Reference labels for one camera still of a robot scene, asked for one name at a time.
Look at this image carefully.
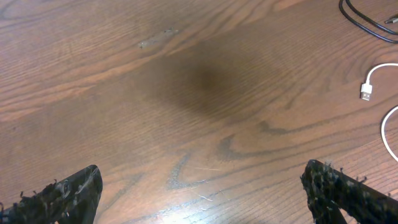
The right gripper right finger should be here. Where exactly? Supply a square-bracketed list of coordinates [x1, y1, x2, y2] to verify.
[300, 159, 397, 224]

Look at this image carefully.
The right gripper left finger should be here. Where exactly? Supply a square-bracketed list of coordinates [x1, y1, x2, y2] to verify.
[1, 165, 103, 224]

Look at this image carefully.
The white USB cable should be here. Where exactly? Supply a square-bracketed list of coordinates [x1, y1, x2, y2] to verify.
[360, 62, 398, 162]

